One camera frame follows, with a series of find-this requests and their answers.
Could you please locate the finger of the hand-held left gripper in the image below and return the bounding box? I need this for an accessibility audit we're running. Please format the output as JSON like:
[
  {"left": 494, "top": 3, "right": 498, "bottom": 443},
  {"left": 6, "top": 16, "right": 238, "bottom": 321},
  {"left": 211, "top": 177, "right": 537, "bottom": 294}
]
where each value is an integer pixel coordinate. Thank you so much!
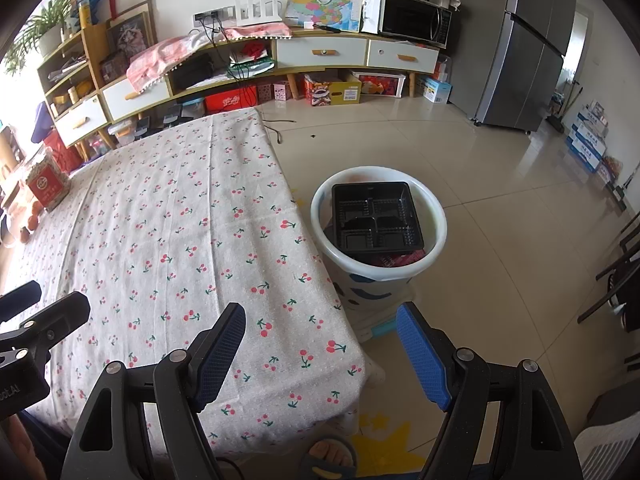
[
  {"left": 0, "top": 291, "right": 91, "bottom": 366},
  {"left": 0, "top": 280, "right": 42, "bottom": 322}
]

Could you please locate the white picket rack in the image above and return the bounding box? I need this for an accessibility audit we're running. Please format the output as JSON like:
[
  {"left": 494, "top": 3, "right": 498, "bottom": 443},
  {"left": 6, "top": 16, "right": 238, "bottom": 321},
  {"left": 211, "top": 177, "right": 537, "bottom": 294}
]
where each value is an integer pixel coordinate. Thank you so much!
[{"left": 235, "top": 0, "right": 283, "bottom": 26}]

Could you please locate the yellow star floor mat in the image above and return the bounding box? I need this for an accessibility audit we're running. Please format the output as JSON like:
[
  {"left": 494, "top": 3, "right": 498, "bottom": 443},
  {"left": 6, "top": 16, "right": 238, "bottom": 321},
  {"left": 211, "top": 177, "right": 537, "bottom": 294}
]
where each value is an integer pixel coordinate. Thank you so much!
[{"left": 350, "top": 410, "right": 426, "bottom": 476}]

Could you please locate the pink cloth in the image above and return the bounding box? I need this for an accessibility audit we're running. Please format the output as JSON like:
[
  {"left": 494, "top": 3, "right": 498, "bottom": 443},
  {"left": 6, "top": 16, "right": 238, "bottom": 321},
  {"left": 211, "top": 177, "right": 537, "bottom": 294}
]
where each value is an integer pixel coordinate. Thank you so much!
[{"left": 127, "top": 25, "right": 293, "bottom": 93}]

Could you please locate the framed picture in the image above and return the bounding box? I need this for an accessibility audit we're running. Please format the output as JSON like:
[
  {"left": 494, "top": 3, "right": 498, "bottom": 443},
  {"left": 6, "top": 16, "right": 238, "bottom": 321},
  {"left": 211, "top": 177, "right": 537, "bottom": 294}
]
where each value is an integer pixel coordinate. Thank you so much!
[{"left": 107, "top": 0, "right": 153, "bottom": 61}]

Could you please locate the white slatted plastic stool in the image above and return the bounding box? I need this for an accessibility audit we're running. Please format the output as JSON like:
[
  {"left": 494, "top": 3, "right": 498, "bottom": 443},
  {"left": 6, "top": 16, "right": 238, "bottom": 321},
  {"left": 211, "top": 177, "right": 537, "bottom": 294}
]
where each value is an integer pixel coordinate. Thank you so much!
[{"left": 572, "top": 422, "right": 640, "bottom": 480}]

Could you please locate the long wooden cabinet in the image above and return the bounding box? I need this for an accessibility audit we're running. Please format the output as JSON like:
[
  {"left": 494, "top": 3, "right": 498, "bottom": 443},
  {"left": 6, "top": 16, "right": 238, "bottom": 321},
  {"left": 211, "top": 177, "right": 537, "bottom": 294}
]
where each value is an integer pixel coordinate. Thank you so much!
[{"left": 36, "top": 0, "right": 443, "bottom": 163}]

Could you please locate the black chair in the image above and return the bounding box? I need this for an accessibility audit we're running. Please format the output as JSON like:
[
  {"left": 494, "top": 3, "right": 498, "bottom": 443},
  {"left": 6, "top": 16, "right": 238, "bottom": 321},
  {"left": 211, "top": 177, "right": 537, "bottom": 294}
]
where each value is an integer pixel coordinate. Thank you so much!
[{"left": 577, "top": 210, "right": 640, "bottom": 333}]

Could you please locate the green white folded cloth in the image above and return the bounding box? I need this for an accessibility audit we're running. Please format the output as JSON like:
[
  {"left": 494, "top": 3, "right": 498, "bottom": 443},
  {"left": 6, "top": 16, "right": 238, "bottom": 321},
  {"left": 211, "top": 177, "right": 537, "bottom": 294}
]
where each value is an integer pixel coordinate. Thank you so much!
[{"left": 227, "top": 42, "right": 278, "bottom": 78}]

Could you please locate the grey refrigerator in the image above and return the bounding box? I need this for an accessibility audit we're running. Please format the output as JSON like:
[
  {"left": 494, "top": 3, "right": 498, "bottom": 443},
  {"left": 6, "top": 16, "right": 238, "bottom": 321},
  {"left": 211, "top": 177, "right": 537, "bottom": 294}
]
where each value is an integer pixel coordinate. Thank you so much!
[{"left": 445, "top": 0, "right": 578, "bottom": 133}]

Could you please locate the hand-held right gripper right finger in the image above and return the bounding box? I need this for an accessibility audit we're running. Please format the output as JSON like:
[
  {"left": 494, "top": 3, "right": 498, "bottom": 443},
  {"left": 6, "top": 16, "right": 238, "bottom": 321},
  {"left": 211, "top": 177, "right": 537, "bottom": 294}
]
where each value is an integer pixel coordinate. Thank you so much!
[{"left": 396, "top": 302, "right": 583, "bottom": 480}]

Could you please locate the broom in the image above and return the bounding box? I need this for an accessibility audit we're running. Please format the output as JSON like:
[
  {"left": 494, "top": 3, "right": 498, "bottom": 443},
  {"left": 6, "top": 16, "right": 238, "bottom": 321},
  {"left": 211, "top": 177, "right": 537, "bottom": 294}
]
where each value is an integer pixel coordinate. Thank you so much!
[{"left": 547, "top": 80, "right": 583, "bottom": 133}]

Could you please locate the dark sandal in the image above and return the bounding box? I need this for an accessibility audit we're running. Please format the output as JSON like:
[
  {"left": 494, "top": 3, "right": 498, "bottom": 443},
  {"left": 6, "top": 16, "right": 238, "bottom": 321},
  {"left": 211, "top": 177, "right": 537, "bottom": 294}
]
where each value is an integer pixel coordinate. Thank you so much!
[{"left": 299, "top": 435, "right": 359, "bottom": 480}]

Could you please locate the black compartment tray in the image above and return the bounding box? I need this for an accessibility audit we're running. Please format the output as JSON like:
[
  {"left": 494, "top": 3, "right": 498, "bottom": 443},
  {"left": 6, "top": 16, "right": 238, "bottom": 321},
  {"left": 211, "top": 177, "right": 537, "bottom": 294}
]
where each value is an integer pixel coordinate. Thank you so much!
[{"left": 331, "top": 181, "right": 427, "bottom": 253}]

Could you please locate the cherry print tablecloth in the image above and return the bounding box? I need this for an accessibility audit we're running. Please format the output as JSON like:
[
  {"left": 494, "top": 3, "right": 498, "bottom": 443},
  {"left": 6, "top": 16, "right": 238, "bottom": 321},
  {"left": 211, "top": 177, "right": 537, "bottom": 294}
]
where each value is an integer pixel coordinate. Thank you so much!
[{"left": 0, "top": 107, "right": 368, "bottom": 456}]

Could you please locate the dark patterned box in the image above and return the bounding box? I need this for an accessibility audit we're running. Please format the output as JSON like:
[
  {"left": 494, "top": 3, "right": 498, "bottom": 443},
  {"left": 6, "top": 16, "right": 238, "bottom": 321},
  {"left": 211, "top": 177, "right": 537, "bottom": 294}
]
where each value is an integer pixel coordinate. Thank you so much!
[{"left": 100, "top": 52, "right": 130, "bottom": 86}]

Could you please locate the black cable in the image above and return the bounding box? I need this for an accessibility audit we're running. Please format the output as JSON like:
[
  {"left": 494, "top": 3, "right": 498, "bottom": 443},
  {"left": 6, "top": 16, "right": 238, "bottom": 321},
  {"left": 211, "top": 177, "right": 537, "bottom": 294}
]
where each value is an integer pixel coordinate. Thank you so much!
[{"left": 260, "top": 117, "right": 296, "bottom": 146}]

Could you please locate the person's left forearm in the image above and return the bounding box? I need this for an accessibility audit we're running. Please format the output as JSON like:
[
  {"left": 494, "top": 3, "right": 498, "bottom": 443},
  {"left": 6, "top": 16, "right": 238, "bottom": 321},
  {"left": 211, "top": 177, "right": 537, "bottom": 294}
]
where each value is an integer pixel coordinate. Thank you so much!
[{"left": 0, "top": 412, "right": 38, "bottom": 480}]

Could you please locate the person's foot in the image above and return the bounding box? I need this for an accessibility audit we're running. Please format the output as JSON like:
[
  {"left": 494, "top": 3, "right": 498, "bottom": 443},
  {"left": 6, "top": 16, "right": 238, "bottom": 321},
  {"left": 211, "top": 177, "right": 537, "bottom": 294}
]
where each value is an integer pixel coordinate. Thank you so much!
[{"left": 306, "top": 439, "right": 346, "bottom": 473}]

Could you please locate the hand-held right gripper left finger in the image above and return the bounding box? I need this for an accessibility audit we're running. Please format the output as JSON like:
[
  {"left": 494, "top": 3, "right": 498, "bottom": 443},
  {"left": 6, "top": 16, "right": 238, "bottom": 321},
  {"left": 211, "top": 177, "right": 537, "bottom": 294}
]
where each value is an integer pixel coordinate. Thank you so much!
[{"left": 60, "top": 302, "right": 247, "bottom": 480}]

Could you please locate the white cabinet drawer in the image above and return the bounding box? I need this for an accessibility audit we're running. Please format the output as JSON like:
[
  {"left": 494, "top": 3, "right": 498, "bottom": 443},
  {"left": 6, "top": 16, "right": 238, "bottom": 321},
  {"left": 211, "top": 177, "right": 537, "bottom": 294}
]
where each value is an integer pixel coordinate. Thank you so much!
[
  {"left": 100, "top": 75, "right": 173, "bottom": 121},
  {"left": 276, "top": 37, "right": 368, "bottom": 73},
  {"left": 52, "top": 95, "right": 108, "bottom": 148},
  {"left": 367, "top": 40, "right": 441, "bottom": 73}
]

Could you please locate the blue white carton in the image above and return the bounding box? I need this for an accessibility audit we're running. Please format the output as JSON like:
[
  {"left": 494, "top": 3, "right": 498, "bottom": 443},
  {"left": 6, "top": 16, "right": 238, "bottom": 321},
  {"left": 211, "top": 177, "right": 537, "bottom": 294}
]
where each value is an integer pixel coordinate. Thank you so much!
[
  {"left": 582, "top": 100, "right": 611, "bottom": 127},
  {"left": 570, "top": 120, "right": 608, "bottom": 147},
  {"left": 565, "top": 139, "right": 603, "bottom": 173}
]

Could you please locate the purple bag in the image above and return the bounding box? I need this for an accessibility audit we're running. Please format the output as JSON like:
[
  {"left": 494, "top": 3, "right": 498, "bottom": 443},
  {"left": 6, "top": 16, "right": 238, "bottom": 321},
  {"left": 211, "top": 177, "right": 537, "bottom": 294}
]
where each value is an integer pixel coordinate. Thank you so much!
[{"left": 30, "top": 102, "right": 53, "bottom": 143}]

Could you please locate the red bag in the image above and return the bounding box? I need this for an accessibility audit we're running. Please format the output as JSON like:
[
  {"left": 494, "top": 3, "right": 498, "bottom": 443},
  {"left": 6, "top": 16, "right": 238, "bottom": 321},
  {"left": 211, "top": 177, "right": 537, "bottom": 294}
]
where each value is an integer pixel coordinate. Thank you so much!
[{"left": 45, "top": 130, "right": 83, "bottom": 173}]

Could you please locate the red flat box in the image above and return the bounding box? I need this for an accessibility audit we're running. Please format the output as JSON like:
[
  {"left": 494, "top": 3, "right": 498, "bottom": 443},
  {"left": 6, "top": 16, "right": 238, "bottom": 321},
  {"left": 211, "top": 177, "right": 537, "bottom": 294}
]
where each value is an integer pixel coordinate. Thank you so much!
[{"left": 205, "top": 85, "right": 258, "bottom": 113}]

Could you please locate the black microwave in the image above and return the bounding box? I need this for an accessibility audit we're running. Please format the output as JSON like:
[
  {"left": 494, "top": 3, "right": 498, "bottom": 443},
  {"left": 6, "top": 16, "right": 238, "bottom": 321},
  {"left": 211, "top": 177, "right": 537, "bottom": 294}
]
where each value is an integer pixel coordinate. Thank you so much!
[{"left": 377, "top": 0, "right": 453, "bottom": 50}]

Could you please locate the wall power strip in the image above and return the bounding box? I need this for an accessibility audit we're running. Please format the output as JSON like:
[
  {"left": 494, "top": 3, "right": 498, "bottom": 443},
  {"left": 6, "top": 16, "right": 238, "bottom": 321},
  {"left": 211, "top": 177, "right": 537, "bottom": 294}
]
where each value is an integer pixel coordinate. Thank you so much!
[{"left": 194, "top": 6, "right": 236, "bottom": 26}]

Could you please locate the red patterned packet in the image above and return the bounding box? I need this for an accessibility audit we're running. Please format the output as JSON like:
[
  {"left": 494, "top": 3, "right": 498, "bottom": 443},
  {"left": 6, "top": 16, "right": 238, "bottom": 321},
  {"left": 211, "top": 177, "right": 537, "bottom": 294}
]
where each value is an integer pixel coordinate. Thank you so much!
[{"left": 365, "top": 249, "right": 426, "bottom": 267}]

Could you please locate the light blue plastic object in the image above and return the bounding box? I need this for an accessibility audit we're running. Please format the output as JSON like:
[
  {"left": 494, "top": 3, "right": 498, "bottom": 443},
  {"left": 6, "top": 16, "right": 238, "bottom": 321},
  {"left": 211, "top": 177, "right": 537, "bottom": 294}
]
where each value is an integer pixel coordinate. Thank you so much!
[{"left": 355, "top": 310, "right": 401, "bottom": 343}]

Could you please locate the green potted plant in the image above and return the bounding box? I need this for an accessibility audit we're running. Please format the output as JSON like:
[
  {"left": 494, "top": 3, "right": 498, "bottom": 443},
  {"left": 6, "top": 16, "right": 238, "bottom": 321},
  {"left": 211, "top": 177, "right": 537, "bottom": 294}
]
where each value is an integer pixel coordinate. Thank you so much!
[{"left": 2, "top": 0, "right": 91, "bottom": 76}]

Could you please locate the white crate with red print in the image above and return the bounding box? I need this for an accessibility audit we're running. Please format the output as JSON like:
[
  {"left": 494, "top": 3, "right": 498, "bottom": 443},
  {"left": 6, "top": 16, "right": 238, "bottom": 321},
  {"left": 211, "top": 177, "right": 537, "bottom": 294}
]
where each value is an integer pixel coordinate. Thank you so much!
[{"left": 360, "top": 72, "right": 406, "bottom": 98}]

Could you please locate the printed cardboard box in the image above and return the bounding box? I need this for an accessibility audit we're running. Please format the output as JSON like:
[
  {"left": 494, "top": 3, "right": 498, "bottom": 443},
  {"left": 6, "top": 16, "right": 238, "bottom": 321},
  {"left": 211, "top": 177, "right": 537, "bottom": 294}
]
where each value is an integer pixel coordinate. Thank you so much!
[{"left": 304, "top": 72, "right": 362, "bottom": 107}]

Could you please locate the red label jar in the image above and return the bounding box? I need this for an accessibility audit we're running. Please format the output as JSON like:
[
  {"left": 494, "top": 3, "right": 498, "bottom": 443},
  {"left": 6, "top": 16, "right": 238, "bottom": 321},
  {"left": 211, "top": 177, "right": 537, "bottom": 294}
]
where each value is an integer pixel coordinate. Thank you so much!
[{"left": 22, "top": 147, "right": 73, "bottom": 212}]

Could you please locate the black electronic box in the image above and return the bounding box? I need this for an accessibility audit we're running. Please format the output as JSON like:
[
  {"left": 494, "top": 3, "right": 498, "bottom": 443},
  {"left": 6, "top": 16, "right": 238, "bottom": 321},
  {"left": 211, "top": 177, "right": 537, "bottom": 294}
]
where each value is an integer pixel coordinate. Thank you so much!
[{"left": 170, "top": 52, "right": 228, "bottom": 91}]

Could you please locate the white plastic bin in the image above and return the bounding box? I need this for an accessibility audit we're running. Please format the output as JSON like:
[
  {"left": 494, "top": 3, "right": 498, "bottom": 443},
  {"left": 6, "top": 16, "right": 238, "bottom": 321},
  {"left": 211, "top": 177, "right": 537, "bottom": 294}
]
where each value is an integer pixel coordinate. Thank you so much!
[{"left": 310, "top": 165, "right": 447, "bottom": 316}]

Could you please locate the blue white box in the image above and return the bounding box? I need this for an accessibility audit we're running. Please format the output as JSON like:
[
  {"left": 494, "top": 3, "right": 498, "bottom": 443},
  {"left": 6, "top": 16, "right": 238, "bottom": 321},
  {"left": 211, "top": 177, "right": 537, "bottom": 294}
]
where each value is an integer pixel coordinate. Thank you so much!
[{"left": 420, "top": 75, "right": 453, "bottom": 105}]

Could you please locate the colourful map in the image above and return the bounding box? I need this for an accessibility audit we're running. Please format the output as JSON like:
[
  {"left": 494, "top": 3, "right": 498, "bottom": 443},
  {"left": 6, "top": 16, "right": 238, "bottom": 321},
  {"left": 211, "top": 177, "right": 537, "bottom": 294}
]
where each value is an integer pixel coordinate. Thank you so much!
[{"left": 284, "top": 0, "right": 366, "bottom": 33}]

